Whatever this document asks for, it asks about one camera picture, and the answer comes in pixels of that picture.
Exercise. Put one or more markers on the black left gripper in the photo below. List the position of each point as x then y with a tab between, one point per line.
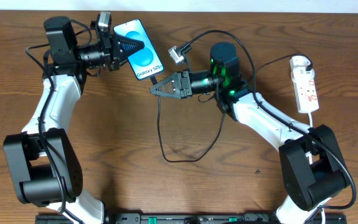
116	43

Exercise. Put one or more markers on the white power strip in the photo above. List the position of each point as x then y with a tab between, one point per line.
302	75

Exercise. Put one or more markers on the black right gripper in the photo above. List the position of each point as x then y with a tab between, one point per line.
184	77

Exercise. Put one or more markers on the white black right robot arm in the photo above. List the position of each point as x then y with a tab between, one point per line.
312	164

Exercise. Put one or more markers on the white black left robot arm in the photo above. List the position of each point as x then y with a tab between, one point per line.
44	168

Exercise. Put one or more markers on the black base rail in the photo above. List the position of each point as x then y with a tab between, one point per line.
135	218

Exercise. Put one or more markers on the blue Galaxy smartphone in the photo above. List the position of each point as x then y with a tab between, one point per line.
145	62

